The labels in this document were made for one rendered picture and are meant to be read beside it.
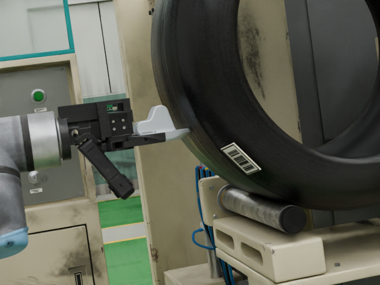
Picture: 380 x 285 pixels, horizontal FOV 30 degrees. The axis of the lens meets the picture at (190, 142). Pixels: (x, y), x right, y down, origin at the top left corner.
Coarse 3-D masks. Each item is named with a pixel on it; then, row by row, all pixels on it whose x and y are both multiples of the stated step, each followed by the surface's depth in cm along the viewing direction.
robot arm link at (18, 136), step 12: (0, 120) 109; (12, 120) 109; (24, 120) 109; (0, 132) 107; (12, 132) 108; (24, 132) 108; (0, 144) 107; (12, 144) 107; (24, 144) 108; (0, 156) 106; (12, 156) 107; (24, 156) 108; (12, 168) 107; (24, 168) 110
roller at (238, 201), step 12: (228, 192) 141; (240, 192) 136; (228, 204) 139; (240, 204) 131; (252, 204) 125; (264, 204) 120; (276, 204) 116; (288, 204) 114; (252, 216) 126; (264, 216) 118; (276, 216) 113; (288, 216) 111; (300, 216) 112; (288, 228) 111; (300, 228) 112
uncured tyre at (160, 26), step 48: (192, 0) 108; (192, 48) 108; (192, 96) 109; (240, 96) 107; (192, 144) 123; (240, 144) 109; (288, 144) 109; (336, 144) 141; (288, 192) 113; (336, 192) 113
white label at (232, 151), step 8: (232, 144) 108; (224, 152) 110; (232, 152) 109; (240, 152) 108; (232, 160) 111; (240, 160) 110; (248, 160) 108; (240, 168) 111; (248, 168) 110; (256, 168) 109
